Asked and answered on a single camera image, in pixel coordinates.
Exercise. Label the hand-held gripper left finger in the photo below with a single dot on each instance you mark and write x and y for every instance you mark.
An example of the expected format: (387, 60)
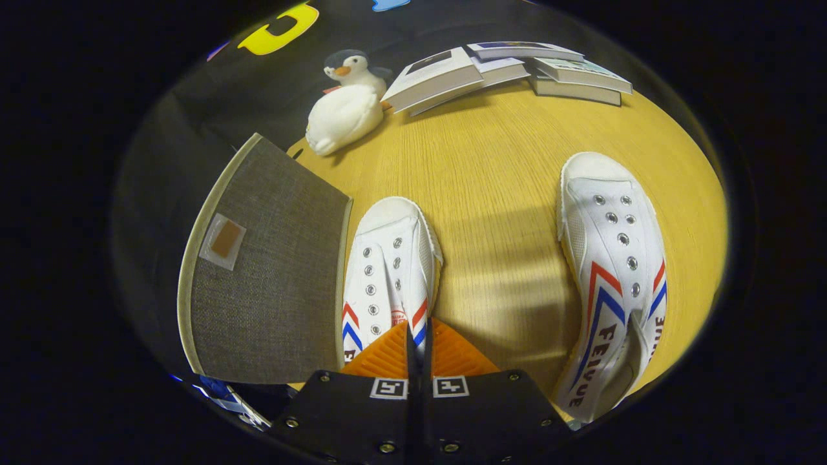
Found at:
(349, 420)

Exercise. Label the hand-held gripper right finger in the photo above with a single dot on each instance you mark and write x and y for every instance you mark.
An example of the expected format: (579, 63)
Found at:
(491, 420)

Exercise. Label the grey fabric storage box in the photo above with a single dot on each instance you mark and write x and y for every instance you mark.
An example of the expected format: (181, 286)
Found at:
(271, 290)

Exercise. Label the white striped canvas shoe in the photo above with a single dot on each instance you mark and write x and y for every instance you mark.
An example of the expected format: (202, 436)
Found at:
(614, 258)
(391, 258)

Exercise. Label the blue and white object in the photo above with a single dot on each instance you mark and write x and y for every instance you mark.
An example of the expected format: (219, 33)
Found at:
(226, 397)

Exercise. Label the white round plush toy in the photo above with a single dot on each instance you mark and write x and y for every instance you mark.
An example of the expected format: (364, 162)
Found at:
(342, 119)

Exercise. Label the dark grey book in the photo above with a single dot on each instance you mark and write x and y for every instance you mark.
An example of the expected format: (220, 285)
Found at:
(575, 93)

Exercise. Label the grey penguin plush toy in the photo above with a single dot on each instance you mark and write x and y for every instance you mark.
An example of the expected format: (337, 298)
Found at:
(355, 71)

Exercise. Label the plain white book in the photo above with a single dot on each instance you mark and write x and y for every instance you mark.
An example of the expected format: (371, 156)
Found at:
(501, 70)

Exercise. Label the book with teal cover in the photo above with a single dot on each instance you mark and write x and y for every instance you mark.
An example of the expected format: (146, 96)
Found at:
(581, 72)

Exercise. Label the white book blue picture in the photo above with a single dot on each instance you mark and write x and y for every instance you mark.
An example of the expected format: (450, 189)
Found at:
(523, 50)

